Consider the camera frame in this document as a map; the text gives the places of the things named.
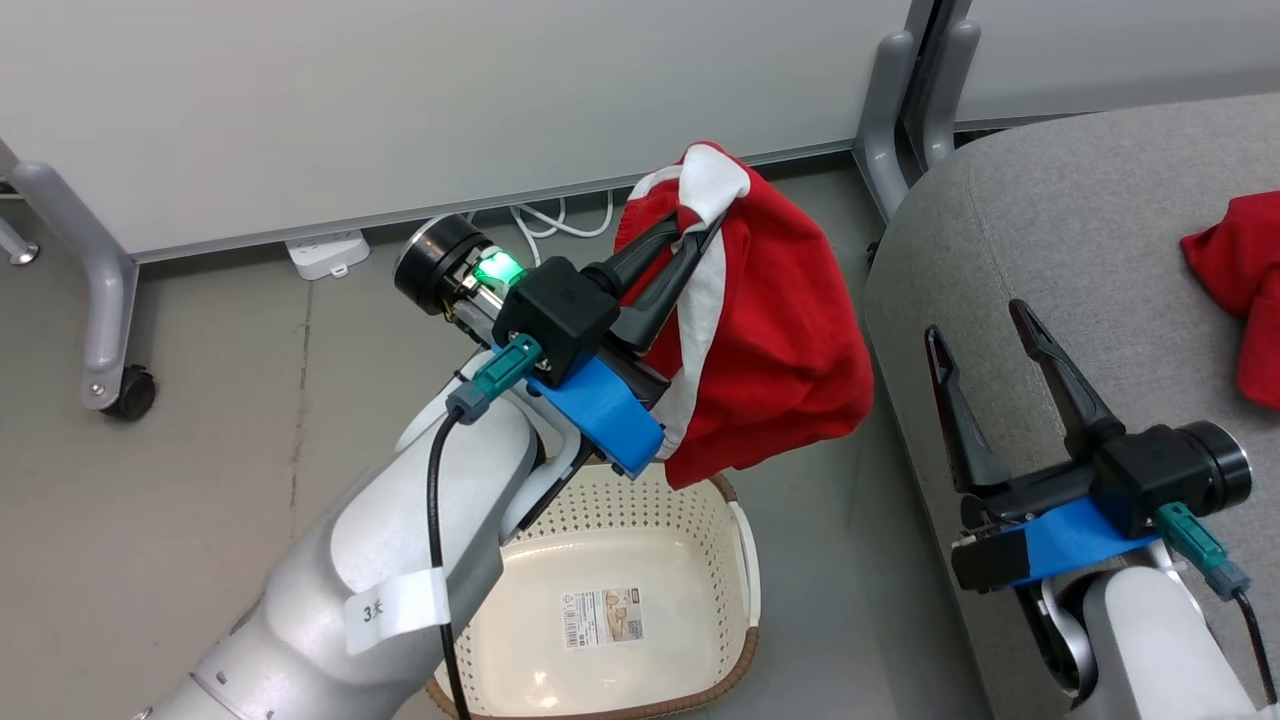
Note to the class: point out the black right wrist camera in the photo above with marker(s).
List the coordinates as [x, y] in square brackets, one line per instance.
[1145, 475]

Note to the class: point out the cream plastic laundry basket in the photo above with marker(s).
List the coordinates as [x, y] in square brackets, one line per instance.
[620, 540]

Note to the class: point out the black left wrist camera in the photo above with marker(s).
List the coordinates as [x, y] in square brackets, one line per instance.
[555, 315]

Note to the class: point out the grey partition leg with caster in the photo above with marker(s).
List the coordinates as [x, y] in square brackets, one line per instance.
[105, 300]

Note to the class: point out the plain red shirt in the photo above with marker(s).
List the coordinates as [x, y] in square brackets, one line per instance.
[1250, 270]

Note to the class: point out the white tape label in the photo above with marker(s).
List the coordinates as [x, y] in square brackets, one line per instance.
[400, 605]

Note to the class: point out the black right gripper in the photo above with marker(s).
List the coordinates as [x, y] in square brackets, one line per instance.
[1040, 490]

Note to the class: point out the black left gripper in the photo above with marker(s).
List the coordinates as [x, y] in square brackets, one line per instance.
[638, 372]

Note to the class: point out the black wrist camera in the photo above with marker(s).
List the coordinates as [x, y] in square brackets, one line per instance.
[555, 315]
[1145, 475]

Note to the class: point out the black caster wheel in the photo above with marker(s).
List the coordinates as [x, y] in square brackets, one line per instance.
[132, 395]

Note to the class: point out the narrow white partition panel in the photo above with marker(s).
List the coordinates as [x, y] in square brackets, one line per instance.
[1100, 50]

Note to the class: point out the grey fabric sofa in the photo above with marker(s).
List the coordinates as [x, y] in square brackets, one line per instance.
[1100, 250]

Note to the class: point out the grey metal stand leg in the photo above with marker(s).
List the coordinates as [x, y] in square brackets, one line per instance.
[20, 250]

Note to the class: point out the paper label sticker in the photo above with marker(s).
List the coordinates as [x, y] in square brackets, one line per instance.
[603, 618]

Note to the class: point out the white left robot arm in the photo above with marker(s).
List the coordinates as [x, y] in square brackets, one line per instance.
[400, 520]

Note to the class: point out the wide white partition panel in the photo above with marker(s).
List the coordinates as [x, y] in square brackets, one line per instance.
[400, 100]

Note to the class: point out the red and white basketball jersey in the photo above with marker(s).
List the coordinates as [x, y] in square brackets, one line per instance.
[780, 330]

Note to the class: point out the blue black right camera mount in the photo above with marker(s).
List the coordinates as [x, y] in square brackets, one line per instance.
[1075, 535]

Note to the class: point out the white power strip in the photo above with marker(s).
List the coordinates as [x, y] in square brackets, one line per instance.
[328, 255]

